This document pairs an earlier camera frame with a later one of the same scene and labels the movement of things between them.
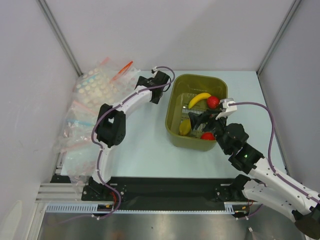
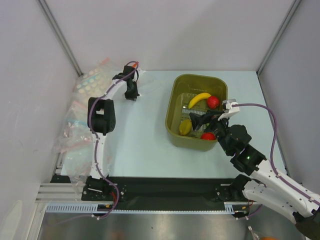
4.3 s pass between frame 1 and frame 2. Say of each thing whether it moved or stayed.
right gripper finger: stayed
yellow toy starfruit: stayed
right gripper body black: stayed
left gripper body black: moved
